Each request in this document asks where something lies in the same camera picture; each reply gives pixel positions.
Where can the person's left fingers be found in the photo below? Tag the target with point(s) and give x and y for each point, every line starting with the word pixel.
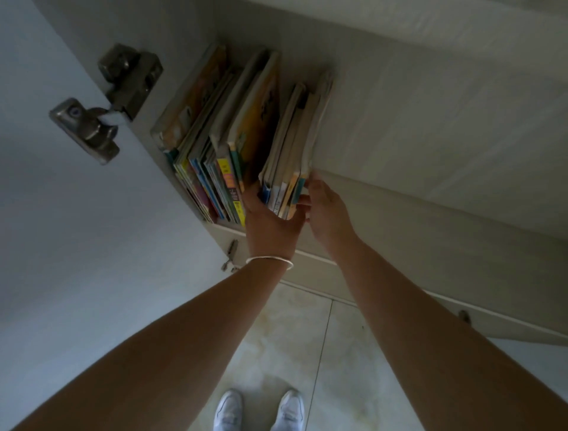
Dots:
pixel 252 194

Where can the small metal door hinge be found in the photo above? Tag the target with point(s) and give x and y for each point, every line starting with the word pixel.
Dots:
pixel 230 256

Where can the person's right forearm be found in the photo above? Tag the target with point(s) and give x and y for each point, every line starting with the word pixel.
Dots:
pixel 426 346

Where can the large metal door hinge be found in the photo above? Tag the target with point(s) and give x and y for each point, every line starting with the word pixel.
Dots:
pixel 117 95

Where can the person's right white shoe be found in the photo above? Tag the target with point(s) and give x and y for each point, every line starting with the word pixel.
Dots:
pixel 289 412

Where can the person's left hand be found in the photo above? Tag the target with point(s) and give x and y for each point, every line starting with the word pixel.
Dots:
pixel 270 231

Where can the bundle of thin paperback books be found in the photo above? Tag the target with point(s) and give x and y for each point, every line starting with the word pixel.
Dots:
pixel 293 146

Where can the white cabinet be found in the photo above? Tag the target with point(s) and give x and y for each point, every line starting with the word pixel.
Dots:
pixel 421 133

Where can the person's right thumb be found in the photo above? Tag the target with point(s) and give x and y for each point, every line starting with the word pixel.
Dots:
pixel 304 200

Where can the person's left white shoe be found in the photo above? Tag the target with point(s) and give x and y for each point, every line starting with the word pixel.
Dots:
pixel 229 412

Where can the person's white shoe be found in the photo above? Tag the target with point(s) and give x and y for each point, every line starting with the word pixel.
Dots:
pixel 289 412
pixel 229 412

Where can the row of colourful standing books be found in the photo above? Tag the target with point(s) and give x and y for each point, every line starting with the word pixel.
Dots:
pixel 222 133

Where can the person's right hand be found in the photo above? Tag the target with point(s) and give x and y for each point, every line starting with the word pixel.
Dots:
pixel 330 220

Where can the white cabinet door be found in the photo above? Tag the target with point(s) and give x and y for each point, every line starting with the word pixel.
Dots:
pixel 66 244

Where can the person's left forearm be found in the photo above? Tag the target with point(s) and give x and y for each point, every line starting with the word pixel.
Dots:
pixel 177 350

